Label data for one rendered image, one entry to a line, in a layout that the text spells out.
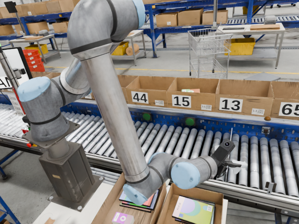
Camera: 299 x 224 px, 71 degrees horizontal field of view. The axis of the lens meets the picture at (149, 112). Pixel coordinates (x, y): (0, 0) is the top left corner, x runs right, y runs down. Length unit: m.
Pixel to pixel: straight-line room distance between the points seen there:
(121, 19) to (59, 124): 0.68
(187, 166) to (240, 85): 1.33
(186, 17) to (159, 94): 4.35
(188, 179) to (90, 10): 0.58
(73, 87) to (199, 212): 0.89
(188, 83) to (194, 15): 4.05
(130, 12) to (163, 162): 0.52
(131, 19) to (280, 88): 1.54
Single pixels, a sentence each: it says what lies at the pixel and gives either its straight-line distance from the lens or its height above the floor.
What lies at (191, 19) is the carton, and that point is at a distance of 5.98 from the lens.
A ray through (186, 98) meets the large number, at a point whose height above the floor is 1.00.
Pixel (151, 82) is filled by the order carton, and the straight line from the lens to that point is 2.13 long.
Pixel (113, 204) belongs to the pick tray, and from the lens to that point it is 1.35.
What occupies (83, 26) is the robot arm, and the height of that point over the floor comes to 1.75.
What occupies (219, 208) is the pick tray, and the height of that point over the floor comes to 0.76.
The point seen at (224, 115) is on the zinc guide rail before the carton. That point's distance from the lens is 1.73.
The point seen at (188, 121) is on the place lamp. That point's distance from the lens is 1.77.
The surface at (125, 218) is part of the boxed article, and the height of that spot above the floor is 0.80.
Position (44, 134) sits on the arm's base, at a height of 1.26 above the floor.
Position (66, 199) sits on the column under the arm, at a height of 0.76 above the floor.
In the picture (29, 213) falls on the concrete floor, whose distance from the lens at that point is 2.65.
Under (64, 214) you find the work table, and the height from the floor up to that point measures 0.75.
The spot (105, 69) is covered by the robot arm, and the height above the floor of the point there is 1.64.
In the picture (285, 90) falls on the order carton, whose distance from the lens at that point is 2.01.
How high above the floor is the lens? 1.82
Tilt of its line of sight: 31 degrees down
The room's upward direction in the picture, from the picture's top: 8 degrees counter-clockwise
